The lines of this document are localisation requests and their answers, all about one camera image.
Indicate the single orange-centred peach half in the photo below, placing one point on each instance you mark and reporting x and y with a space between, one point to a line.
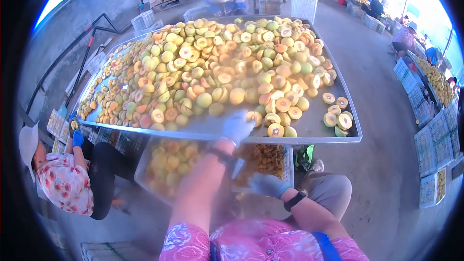
254 118

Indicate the person's right hand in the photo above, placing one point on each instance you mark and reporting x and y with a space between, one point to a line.
270 185

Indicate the row of white crates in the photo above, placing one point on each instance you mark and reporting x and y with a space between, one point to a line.
440 141

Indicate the flat crates with peaches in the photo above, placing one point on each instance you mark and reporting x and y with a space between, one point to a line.
56 125

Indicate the black metal frame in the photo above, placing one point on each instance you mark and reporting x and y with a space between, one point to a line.
89 40

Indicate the person's left fingers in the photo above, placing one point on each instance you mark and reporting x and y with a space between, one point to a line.
243 120

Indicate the heap of pitted peaches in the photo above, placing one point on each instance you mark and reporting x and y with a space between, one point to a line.
170 165

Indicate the person's legs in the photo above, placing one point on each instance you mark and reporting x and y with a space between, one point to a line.
328 192

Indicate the person's left hand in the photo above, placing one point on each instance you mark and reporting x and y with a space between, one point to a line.
235 127

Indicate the upright white plastic crate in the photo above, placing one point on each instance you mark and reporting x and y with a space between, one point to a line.
303 5

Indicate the green bag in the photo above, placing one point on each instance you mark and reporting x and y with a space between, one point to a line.
302 156

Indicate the heap of peach pits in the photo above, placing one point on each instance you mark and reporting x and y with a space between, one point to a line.
266 159

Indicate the empty white crates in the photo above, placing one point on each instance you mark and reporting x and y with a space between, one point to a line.
145 20

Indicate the pile of halved peaches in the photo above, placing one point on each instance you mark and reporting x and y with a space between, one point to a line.
203 72

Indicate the table full of peaches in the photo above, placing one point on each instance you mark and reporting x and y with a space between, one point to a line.
435 79

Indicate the black wrist band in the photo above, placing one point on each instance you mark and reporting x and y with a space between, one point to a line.
294 201
220 156

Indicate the large metal tray table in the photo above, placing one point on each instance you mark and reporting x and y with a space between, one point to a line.
319 125

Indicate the person's body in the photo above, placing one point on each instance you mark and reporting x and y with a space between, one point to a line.
261 241

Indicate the person's right fingers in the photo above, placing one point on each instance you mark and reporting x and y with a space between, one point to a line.
256 184

